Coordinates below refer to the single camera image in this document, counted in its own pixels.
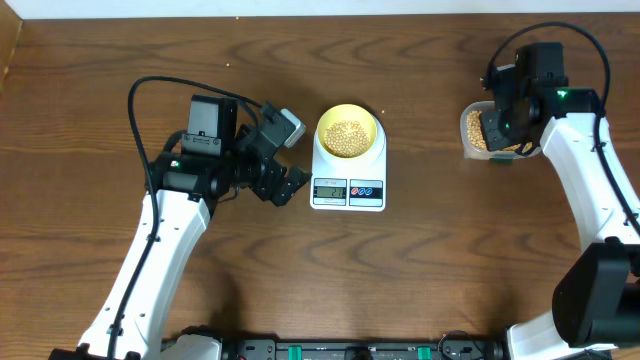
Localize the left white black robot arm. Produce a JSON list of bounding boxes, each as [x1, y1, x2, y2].
[[50, 94, 310, 360]]

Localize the soybeans in bowl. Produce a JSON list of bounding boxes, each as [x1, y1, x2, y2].
[[324, 120, 372, 158]]

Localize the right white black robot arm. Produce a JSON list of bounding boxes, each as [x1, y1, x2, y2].
[[480, 43, 639, 359]]

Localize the yellow plastic bowl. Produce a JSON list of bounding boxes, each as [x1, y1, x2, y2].
[[317, 104, 378, 156]]

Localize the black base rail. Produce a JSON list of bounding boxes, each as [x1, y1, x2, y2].
[[162, 324, 614, 360]]

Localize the white digital kitchen scale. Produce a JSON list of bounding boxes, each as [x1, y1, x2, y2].
[[310, 115, 387, 212]]

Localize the clear container of soybeans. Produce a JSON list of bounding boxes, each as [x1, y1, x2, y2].
[[460, 101, 523, 162]]

